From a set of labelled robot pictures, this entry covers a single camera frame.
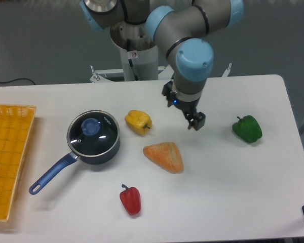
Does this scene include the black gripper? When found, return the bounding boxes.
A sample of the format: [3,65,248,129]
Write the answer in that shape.
[174,98,206,131]

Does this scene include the glass lid blue knob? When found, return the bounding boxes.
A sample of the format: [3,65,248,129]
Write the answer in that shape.
[67,110,120,157]

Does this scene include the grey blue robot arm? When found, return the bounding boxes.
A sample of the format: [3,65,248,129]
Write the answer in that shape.
[80,1,244,130]

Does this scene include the triangular bread loaf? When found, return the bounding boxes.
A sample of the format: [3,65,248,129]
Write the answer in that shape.
[143,142,184,173]

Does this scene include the green bell pepper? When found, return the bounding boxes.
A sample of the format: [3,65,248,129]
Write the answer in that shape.
[232,115,262,143]

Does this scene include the yellow bell pepper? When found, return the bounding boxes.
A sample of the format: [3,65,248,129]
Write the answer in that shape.
[125,110,152,136]

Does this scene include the red bell pepper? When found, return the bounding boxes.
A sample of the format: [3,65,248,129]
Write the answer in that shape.
[120,184,141,216]

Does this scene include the dark blue saucepan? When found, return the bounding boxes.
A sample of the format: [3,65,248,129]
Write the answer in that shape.
[28,110,120,195]

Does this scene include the yellow wicker basket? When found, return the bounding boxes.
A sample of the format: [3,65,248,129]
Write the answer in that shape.
[0,104,36,222]

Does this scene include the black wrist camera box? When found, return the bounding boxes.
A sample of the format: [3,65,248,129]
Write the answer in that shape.
[162,80,177,107]

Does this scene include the black cable on pedestal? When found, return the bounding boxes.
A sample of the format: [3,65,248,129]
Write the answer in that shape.
[126,38,140,81]

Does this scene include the white base bracket frame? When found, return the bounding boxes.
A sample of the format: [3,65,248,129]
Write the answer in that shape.
[89,62,233,84]

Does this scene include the black floor cable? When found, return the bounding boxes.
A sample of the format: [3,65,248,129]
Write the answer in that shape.
[0,77,36,85]

